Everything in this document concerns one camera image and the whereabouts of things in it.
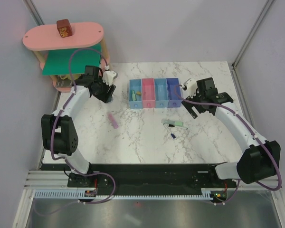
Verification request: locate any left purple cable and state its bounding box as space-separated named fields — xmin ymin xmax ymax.
xmin=34 ymin=47 xmax=117 ymax=216

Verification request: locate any green folder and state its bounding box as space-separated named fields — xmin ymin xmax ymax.
xmin=42 ymin=48 xmax=101 ymax=76

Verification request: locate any black book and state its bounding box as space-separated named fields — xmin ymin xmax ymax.
xmin=56 ymin=76 xmax=73 ymax=88

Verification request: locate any light blue drawer bin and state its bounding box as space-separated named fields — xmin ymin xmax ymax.
xmin=129 ymin=79 xmax=143 ymax=109

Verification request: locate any left aluminium post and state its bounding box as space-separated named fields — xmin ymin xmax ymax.
xmin=23 ymin=0 xmax=45 ymax=26

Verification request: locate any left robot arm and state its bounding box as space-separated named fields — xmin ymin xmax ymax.
xmin=41 ymin=66 xmax=118 ymax=188

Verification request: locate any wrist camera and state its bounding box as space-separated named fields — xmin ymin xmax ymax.
xmin=181 ymin=78 xmax=198 ymax=97
xmin=102 ymin=70 xmax=118 ymax=86

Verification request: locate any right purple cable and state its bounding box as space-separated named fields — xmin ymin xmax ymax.
xmin=173 ymin=83 xmax=283 ymax=206

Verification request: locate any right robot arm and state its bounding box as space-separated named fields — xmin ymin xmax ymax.
xmin=182 ymin=77 xmax=281 ymax=187

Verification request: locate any brown cube toy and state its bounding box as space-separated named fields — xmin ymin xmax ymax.
xmin=56 ymin=19 xmax=73 ymax=38

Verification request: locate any yellow mug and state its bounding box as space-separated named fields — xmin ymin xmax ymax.
xmin=60 ymin=74 xmax=71 ymax=80

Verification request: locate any aluminium frame rail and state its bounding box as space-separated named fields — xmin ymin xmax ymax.
xmin=23 ymin=170 xmax=284 ymax=190

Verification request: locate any pink eraser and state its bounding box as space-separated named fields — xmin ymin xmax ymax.
xmin=107 ymin=112 xmax=118 ymax=129

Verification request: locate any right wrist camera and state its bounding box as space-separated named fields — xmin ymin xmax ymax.
xmin=181 ymin=78 xmax=198 ymax=97

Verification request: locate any pink drawer bin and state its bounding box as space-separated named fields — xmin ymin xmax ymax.
xmin=142 ymin=78 xmax=155 ymax=108

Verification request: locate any white cable duct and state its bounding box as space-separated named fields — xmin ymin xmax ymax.
xmin=34 ymin=189 xmax=214 ymax=200

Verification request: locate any purple cable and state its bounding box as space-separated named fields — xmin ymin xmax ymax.
xmin=173 ymin=83 xmax=283 ymax=206
xmin=34 ymin=47 xmax=117 ymax=216

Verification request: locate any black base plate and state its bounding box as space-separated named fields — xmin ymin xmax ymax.
xmin=67 ymin=164 xmax=236 ymax=189

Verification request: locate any blue capped marker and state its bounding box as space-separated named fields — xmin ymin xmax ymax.
xmin=163 ymin=124 xmax=176 ymax=139

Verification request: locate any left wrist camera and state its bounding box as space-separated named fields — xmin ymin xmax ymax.
xmin=102 ymin=70 xmax=118 ymax=86

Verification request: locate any aluminium post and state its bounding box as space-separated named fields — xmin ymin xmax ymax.
xmin=232 ymin=0 xmax=275 ymax=68
xmin=23 ymin=0 xmax=45 ymax=26

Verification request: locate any sky blue drawer bin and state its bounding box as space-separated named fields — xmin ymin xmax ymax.
xmin=154 ymin=78 xmax=169 ymax=108

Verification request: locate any pink wooden shelf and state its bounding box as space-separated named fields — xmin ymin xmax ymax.
xmin=22 ymin=21 xmax=110 ymax=92

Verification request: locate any right aluminium post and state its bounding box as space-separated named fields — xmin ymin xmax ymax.
xmin=232 ymin=0 xmax=275 ymax=68

